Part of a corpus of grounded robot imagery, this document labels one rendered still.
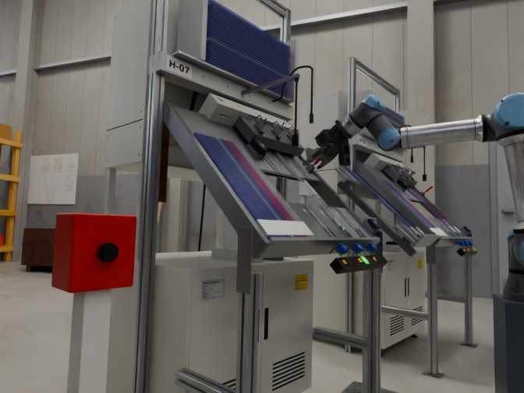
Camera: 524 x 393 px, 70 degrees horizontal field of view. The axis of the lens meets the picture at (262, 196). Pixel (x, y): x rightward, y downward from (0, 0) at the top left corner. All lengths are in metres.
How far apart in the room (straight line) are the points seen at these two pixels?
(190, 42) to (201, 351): 1.14
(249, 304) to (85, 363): 0.39
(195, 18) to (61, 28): 7.43
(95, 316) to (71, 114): 7.29
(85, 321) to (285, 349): 0.96
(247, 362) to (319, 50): 5.24
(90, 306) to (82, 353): 0.09
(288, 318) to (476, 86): 4.45
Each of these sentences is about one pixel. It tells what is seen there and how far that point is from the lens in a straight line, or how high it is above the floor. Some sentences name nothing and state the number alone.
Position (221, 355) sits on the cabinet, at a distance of 1.39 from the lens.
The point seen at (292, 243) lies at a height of 0.72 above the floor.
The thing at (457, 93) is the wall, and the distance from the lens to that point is 5.50.
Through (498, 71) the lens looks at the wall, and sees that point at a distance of 5.65.
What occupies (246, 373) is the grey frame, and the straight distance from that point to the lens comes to 1.05.
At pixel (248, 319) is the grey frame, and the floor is 0.53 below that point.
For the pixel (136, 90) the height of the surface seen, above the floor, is 1.30.
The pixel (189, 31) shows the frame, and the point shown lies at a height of 1.52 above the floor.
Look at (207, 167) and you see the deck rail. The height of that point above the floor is 0.94.
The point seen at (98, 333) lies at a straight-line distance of 0.92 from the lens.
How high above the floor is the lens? 0.76
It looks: 5 degrees up
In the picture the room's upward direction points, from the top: 2 degrees clockwise
